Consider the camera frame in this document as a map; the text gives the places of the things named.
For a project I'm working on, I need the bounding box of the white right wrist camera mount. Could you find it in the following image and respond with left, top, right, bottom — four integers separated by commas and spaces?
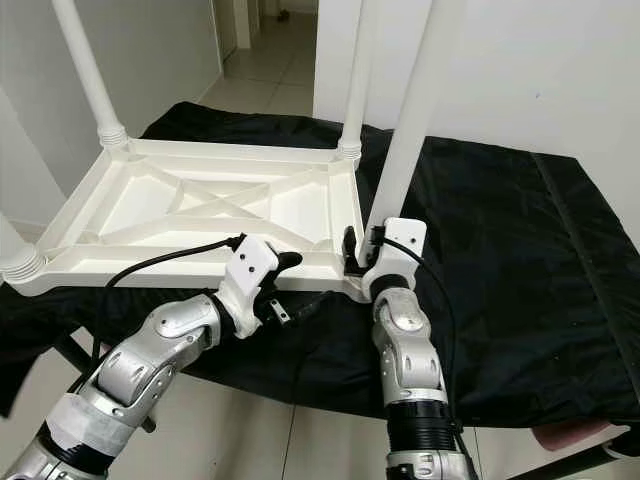
363, 217, 428, 301

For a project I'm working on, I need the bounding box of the black cloth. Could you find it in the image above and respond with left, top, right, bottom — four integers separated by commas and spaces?
0, 100, 640, 431

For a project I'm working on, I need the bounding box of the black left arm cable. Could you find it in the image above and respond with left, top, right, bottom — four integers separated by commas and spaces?
95, 233, 246, 371

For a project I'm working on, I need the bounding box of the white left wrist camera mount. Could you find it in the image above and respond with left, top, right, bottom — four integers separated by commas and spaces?
220, 235, 286, 339

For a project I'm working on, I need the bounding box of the white plastic tabletop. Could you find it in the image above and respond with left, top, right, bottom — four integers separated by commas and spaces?
5, 138, 371, 301

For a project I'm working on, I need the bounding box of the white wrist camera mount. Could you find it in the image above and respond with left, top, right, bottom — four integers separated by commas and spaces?
363, 217, 428, 301
220, 235, 286, 339

